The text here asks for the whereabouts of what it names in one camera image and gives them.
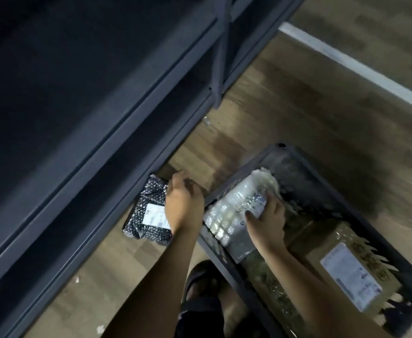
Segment person's right hand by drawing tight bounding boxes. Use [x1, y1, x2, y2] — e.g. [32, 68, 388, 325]
[244, 192, 287, 258]

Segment person's left hand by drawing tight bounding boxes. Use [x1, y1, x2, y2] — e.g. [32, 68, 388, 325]
[163, 170, 206, 236]

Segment black bubble mailer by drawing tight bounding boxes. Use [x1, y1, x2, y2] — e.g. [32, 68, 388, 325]
[122, 174, 174, 246]

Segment white bubble mailer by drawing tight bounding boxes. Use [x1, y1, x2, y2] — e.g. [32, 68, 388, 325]
[203, 167, 281, 264]

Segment dark grey plastic crate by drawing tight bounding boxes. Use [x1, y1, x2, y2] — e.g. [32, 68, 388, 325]
[196, 143, 412, 338]

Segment small cardboard box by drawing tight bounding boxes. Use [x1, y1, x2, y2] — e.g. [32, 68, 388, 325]
[305, 221, 403, 315]

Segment dark grey metal shelving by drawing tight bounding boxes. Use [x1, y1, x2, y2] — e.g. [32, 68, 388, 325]
[0, 0, 309, 338]

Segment person's right forearm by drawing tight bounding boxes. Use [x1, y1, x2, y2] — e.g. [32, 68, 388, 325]
[261, 242, 382, 338]

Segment person's left forearm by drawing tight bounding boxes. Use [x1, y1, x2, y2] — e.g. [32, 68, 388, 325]
[102, 225, 200, 338]

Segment person's left foot in sandal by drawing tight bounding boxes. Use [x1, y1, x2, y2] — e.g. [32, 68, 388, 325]
[181, 260, 225, 307]

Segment person's dark shorts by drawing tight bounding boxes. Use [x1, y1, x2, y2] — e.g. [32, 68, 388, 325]
[173, 296, 227, 338]

